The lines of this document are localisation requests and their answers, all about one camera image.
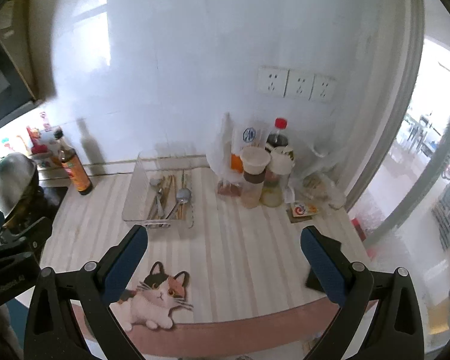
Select steel spoon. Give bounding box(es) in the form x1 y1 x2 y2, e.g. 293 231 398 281
148 177 164 219
166 188 192 219

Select decorated wooden chopstick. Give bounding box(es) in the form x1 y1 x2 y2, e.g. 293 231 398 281
177 172 189 219

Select steel spoon front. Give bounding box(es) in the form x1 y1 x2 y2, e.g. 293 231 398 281
166 188 192 219

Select steel wok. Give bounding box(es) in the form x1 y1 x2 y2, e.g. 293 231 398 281
0 152 39 219

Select black smartphone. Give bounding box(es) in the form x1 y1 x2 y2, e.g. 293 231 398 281
305 270 324 293

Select soy sauce bottle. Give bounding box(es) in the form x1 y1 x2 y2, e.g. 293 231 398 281
53 127 93 195

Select colourful snack packets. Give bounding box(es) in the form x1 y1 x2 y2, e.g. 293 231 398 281
0 109 68 180

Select red swirl sachet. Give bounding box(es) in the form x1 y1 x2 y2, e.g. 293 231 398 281
291 202 320 219

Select clear plastic utensil tray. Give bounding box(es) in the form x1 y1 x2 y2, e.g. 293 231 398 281
122 152 194 229

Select striped cat table mat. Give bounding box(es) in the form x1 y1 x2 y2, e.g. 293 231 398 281
40 166 380 357

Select clear plastic bag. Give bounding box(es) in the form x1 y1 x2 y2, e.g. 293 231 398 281
289 140 346 210

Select jar with white lid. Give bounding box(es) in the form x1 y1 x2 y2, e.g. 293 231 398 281
260 145 294 207

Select jar with brown band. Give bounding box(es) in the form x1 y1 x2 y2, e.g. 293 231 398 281
241 146 271 209

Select red cap soda bottle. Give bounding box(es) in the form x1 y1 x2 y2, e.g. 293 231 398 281
265 118 289 153

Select white plastic bag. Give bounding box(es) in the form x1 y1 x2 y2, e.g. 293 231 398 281
205 112 271 197

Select range hood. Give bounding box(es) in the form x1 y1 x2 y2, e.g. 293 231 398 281
0 0 42 140

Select white wall socket right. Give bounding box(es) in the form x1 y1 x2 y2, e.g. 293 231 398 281
310 74 337 102

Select white wall socket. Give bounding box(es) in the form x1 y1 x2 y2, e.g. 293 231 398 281
285 69 314 101
257 66 289 98
310 74 337 102

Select white wall socket middle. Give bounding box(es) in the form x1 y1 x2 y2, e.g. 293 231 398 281
285 69 314 101

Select white wall socket left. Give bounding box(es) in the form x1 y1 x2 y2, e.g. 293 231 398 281
257 66 289 98

